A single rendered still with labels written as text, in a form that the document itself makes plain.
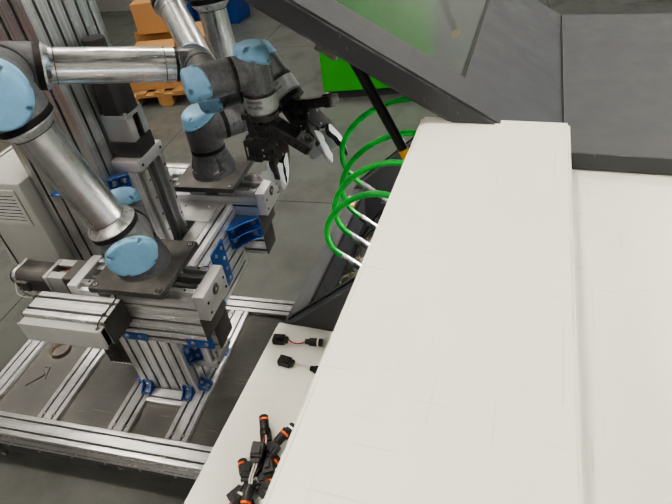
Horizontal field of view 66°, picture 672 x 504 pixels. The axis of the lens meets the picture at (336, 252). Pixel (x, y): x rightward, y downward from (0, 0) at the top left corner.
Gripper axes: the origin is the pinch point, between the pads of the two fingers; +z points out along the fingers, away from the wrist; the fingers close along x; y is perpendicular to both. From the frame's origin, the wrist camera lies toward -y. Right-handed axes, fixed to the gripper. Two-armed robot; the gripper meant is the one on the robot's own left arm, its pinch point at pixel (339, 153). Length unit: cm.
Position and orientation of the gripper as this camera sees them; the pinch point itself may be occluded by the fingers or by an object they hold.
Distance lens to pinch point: 137.7
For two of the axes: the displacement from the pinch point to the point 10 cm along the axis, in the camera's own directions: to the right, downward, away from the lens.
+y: -6.4, 4.2, 6.5
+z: 5.8, 8.1, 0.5
